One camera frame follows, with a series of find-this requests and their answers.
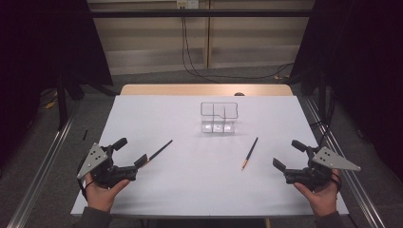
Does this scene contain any wooden wall post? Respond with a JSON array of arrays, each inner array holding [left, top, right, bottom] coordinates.
[[205, 0, 213, 69]]

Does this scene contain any black stand post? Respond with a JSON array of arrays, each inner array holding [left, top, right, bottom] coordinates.
[[55, 75, 69, 131], [317, 69, 328, 122]]

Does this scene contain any wooden table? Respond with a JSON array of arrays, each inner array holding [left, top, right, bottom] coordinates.
[[120, 84, 295, 97]]

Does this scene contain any hand-held gripper cable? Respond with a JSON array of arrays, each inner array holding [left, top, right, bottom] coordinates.
[[330, 172, 343, 193], [77, 158, 96, 201]]

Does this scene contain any person's right hand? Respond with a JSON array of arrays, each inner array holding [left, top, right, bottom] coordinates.
[[293, 169, 342, 218]]

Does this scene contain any white table sheet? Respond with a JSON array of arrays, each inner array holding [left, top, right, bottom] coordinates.
[[70, 94, 350, 219]]

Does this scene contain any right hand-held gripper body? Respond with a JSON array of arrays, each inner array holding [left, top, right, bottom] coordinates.
[[283, 145, 362, 193]]

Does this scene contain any metal floor rail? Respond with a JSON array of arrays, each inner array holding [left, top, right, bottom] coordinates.
[[303, 96, 386, 228], [6, 101, 84, 228]]

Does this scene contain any wall socket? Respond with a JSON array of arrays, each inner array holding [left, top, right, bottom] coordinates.
[[176, 0, 201, 10]]

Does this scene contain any black wall cable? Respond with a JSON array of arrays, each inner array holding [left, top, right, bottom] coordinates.
[[181, 16, 222, 85], [183, 16, 295, 81]]

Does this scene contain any person's left hand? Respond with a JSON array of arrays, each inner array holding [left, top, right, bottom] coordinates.
[[85, 173, 131, 213]]

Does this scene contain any black horizontal bar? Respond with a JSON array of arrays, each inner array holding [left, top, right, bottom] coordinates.
[[89, 9, 314, 19]]

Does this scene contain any right hand-held gripper cable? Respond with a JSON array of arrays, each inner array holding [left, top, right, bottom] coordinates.
[[330, 172, 343, 193]]

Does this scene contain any black curtain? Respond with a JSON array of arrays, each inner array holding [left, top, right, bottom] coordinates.
[[290, 0, 403, 182], [0, 0, 114, 169]]

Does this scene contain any clear plastic organizer box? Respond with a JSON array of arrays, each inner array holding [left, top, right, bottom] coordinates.
[[200, 102, 240, 134]]

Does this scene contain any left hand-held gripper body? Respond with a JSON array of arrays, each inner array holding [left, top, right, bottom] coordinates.
[[76, 142, 139, 189]]

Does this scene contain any left hand-held gripper cable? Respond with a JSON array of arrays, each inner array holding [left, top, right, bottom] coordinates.
[[77, 158, 96, 201]]

